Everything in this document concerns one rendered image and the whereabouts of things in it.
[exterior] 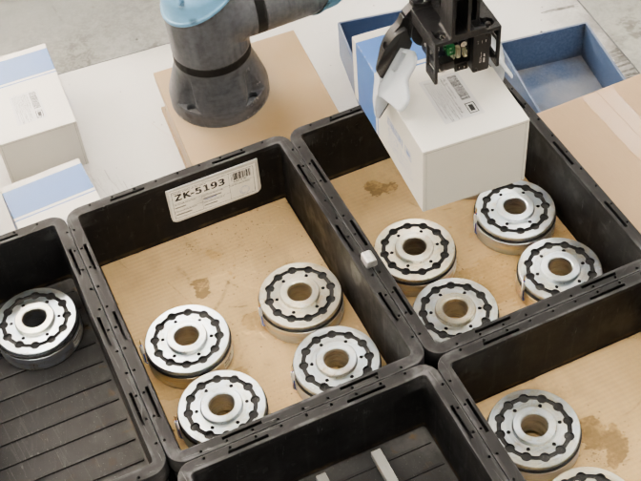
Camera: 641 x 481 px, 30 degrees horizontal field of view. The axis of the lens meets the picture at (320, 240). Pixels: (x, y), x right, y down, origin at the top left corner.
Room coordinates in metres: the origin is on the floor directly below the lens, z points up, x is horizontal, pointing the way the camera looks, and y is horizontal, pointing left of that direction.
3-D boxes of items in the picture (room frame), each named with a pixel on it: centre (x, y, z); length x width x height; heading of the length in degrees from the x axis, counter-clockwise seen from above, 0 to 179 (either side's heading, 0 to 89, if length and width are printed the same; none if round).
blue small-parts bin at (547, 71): (1.36, -0.40, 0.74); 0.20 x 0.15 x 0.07; 11
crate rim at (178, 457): (0.88, 0.10, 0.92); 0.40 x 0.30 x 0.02; 20
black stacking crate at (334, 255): (0.88, 0.10, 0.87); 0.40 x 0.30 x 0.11; 20
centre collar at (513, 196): (1.01, -0.25, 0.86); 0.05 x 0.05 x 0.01
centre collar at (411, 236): (0.96, -0.12, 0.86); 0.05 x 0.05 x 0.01
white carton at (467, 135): (0.97, -0.14, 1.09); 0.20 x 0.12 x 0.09; 16
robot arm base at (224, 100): (1.37, 0.13, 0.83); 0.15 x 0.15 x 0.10
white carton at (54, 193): (1.14, 0.35, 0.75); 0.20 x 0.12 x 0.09; 23
